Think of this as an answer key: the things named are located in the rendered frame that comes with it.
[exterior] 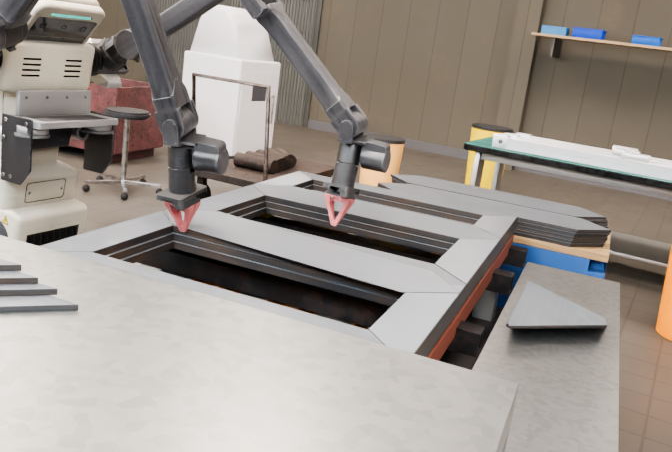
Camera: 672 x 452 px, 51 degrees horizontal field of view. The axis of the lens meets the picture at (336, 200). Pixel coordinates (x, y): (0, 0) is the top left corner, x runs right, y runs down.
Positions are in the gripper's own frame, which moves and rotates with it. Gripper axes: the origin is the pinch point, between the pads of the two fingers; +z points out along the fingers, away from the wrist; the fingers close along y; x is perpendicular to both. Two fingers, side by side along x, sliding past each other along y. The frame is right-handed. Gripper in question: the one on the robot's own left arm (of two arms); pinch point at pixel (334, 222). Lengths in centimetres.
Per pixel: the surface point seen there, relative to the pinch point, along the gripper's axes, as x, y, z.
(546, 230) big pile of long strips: -46, 64, -10
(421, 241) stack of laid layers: -18.6, 17.2, 0.4
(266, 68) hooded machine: 267, 471, -113
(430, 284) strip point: -30.7, -23.2, 6.7
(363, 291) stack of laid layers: -18.4, -26.7, 11.0
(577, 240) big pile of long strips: -56, 65, -9
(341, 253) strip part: -9.0, -17.1, 5.5
